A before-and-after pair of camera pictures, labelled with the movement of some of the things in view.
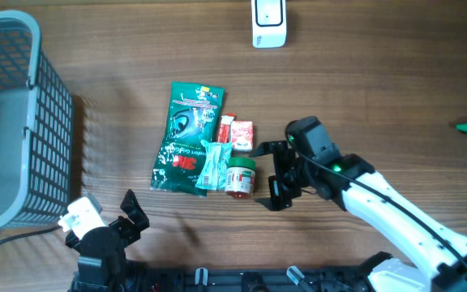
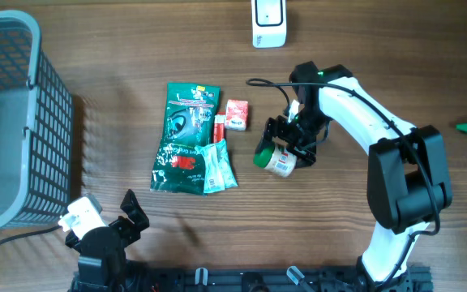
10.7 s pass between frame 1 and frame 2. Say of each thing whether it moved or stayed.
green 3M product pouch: stayed
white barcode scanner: stayed
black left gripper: stayed
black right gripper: moved
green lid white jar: moved
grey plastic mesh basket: stayed
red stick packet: moved
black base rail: stayed
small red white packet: moved
